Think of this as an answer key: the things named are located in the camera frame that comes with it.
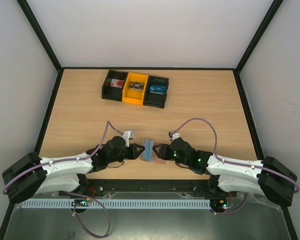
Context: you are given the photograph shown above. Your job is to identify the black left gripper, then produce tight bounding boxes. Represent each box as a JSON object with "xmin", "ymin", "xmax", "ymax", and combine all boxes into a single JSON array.
[{"xmin": 108, "ymin": 143, "xmax": 145, "ymax": 164}]

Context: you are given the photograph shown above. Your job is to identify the light blue credit card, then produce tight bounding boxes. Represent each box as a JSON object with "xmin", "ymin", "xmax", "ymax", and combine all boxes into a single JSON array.
[{"xmin": 142, "ymin": 139, "xmax": 154, "ymax": 162}]

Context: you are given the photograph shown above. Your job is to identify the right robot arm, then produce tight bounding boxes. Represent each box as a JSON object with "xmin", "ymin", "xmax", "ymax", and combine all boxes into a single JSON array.
[{"xmin": 152, "ymin": 137, "xmax": 297, "ymax": 207}]

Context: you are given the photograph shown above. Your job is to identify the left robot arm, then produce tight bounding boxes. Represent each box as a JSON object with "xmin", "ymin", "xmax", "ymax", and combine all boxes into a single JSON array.
[{"xmin": 2, "ymin": 136, "xmax": 145, "ymax": 204}]

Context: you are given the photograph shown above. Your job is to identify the blue VIP card in bin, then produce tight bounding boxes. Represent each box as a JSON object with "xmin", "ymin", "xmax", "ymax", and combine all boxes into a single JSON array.
[{"xmin": 149, "ymin": 85, "xmax": 166, "ymax": 95}]

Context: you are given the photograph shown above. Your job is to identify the grey VIP card in bin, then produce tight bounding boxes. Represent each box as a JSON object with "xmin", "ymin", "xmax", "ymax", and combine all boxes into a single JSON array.
[{"xmin": 129, "ymin": 81, "xmax": 145, "ymax": 91}]

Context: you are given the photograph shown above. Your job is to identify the red white card in bin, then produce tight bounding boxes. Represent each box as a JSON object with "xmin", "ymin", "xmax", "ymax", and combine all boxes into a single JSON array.
[{"xmin": 105, "ymin": 78, "xmax": 125, "ymax": 89}]

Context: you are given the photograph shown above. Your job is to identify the yellow middle bin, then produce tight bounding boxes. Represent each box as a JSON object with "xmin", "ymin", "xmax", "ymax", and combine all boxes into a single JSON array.
[{"xmin": 122, "ymin": 72, "xmax": 149, "ymax": 105}]

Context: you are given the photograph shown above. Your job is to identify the black right bin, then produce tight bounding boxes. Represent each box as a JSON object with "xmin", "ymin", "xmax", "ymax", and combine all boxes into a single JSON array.
[{"xmin": 143, "ymin": 75, "xmax": 169, "ymax": 109}]

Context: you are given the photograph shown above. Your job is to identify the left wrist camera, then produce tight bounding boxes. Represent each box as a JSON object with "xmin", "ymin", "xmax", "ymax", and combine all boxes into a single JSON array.
[{"xmin": 122, "ymin": 130, "xmax": 135, "ymax": 148}]

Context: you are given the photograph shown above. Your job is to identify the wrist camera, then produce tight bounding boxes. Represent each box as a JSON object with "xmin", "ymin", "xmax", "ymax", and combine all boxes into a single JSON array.
[
  {"xmin": 168, "ymin": 131, "xmax": 181, "ymax": 142},
  {"xmin": 122, "ymin": 130, "xmax": 135, "ymax": 148}
]

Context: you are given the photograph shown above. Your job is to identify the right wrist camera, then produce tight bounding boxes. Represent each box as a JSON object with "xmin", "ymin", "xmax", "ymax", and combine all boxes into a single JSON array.
[{"xmin": 168, "ymin": 131, "xmax": 181, "ymax": 142}]

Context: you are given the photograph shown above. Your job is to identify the light blue slotted cable duct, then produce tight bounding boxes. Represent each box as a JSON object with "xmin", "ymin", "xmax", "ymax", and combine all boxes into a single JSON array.
[{"xmin": 21, "ymin": 198, "xmax": 211, "ymax": 210}]

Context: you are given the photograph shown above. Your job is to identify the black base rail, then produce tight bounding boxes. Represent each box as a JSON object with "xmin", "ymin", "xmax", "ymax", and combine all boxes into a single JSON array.
[{"xmin": 14, "ymin": 177, "xmax": 281, "ymax": 198}]

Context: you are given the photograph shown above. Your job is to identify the black enclosure frame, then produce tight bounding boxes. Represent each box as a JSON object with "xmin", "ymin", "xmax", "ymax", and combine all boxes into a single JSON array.
[{"xmin": 0, "ymin": 0, "xmax": 298, "ymax": 240}]

